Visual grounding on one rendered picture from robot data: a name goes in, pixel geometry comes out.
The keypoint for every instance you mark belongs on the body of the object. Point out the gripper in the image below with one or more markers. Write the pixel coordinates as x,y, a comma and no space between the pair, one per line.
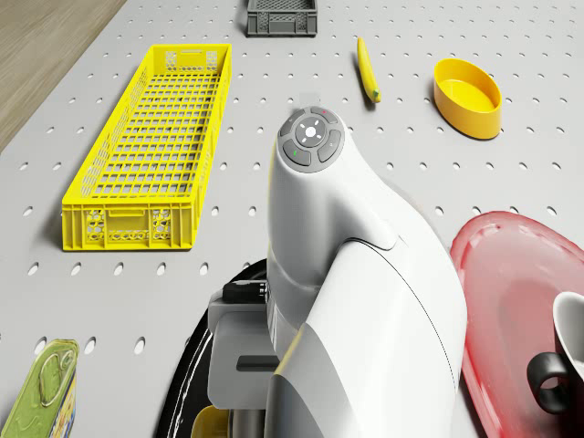
237,337

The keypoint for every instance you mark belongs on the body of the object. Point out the yellow mug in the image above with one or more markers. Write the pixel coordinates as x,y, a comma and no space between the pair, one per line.
207,424

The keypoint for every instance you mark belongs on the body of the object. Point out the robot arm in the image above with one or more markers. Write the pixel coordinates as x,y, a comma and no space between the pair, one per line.
365,296

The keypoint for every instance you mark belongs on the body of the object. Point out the black plate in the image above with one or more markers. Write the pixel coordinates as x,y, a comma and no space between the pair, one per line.
182,388

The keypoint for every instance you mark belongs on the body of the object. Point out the yellow basket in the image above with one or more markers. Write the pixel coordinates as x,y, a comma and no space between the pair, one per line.
128,226

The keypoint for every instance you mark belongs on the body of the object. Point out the flat-sided can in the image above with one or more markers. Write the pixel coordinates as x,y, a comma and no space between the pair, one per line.
41,392

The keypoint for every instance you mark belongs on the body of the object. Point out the red plate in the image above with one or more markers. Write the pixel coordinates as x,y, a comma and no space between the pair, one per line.
502,283

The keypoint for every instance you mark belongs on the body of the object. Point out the banana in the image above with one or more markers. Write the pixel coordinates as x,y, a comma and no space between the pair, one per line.
367,73

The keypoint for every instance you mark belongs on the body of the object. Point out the dark grey basket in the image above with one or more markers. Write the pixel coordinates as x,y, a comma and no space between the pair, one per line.
280,23

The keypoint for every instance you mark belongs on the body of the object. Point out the yellow bowl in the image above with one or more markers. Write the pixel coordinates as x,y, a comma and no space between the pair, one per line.
470,114

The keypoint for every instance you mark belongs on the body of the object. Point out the black mug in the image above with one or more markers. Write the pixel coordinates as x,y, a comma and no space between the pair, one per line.
570,328

